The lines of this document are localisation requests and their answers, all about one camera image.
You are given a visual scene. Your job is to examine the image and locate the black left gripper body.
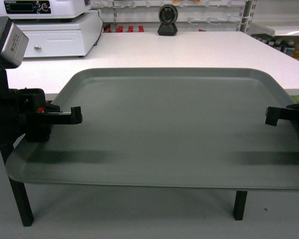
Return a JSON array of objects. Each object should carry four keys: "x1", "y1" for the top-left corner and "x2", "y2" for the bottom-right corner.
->
[{"x1": 19, "y1": 88, "x2": 61, "y2": 142}]

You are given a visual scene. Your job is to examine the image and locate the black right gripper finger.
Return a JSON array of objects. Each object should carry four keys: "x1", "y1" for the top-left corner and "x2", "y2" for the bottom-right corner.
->
[{"x1": 265, "y1": 107, "x2": 299, "y2": 126}]

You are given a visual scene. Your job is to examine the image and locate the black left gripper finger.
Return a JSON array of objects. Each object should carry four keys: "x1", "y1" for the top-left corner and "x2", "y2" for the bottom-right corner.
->
[{"x1": 27, "y1": 107, "x2": 83, "y2": 124}]

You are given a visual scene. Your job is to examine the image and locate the grey rectangular serving tray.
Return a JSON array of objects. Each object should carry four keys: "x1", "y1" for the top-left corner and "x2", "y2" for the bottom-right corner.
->
[{"x1": 5, "y1": 68, "x2": 299, "y2": 190}]

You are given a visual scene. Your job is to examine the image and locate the white cash drawer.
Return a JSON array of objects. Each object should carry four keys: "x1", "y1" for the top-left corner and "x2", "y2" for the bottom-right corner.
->
[{"x1": 15, "y1": 10, "x2": 103, "y2": 58}]

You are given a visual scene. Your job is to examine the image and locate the black table leg left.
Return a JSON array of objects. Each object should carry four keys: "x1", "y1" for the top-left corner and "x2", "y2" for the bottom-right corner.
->
[{"x1": 0, "y1": 144, "x2": 34, "y2": 227}]

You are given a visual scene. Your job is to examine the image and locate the black table leg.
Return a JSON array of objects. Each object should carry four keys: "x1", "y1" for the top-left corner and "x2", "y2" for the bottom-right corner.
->
[
  {"x1": 233, "y1": 191, "x2": 248, "y2": 221},
  {"x1": 0, "y1": 144, "x2": 34, "y2": 227}
]

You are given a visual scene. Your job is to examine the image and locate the black table leg right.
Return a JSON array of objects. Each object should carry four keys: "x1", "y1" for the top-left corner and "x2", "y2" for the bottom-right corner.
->
[{"x1": 233, "y1": 191, "x2": 248, "y2": 221}]

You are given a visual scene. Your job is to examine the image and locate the white cash register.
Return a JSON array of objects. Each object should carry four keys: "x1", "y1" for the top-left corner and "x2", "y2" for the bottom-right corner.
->
[{"x1": 0, "y1": 0, "x2": 92, "y2": 22}]

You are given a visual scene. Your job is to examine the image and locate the black barcode scanner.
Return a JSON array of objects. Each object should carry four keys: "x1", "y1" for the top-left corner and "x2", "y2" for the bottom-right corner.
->
[{"x1": 157, "y1": 4, "x2": 178, "y2": 36}]

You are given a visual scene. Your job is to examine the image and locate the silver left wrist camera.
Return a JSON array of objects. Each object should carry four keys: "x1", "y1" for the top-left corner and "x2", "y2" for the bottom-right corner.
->
[{"x1": 0, "y1": 16, "x2": 29, "y2": 69}]

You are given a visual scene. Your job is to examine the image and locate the black register cable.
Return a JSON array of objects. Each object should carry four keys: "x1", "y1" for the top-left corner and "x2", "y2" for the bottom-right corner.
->
[{"x1": 96, "y1": 8, "x2": 103, "y2": 45}]

